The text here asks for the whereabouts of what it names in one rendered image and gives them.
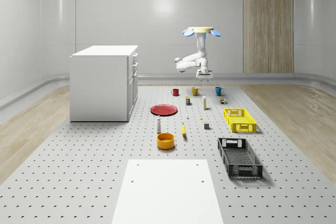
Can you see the white bottle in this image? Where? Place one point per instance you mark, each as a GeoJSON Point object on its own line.
{"type": "Point", "coordinates": [158, 125]}

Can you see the banana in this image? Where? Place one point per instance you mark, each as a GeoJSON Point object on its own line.
{"type": "Point", "coordinates": [184, 130]}

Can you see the blue mug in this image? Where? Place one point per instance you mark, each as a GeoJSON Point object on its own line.
{"type": "Point", "coordinates": [218, 91]}

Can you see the red plate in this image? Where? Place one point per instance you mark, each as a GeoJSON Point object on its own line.
{"type": "Point", "coordinates": [164, 110]}

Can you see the yellow basket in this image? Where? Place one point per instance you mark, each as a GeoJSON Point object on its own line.
{"type": "Point", "coordinates": [240, 124]}

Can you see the flat-sided can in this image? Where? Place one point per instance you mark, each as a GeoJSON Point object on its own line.
{"type": "Point", "coordinates": [188, 101]}

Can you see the puzzle cube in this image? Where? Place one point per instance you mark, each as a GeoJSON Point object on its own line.
{"type": "Point", "coordinates": [223, 101]}

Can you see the dark grey basket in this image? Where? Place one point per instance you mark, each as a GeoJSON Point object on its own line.
{"type": "Point", "coordinates": [245, 170]}

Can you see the white cabinet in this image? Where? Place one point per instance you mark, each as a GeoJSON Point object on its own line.
{"type": "Point", "coordinates": [99, 87]}

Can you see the tall white yellow box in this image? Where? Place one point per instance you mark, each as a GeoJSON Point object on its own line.
{"type": "Point", "coordinates": [204, 102]}

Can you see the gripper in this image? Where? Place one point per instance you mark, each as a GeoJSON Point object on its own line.
{"type": "Point", "coordinates": [204, 74]}

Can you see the yellow mug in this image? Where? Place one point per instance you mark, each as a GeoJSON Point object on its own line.
{"type": "Point", "coordinates": [195, 91]}

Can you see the yellow bowl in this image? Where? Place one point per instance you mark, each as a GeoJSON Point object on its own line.
{"type": "Point", "coordinates": [165, 144]}

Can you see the grey cube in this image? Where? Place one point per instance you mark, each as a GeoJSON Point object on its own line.
{"type": "Point", "coordinates": [207, 126]}

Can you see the white board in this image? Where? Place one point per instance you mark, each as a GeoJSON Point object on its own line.
{"type": "Point", "coordinates": [168, 192]}

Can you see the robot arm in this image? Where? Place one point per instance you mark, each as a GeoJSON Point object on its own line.
{"type": "Point", "coordinates": [200, 45]}

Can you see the red mug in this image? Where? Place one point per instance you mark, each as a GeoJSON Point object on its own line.
{"type": "Point", "coordinates": [175, 92]}

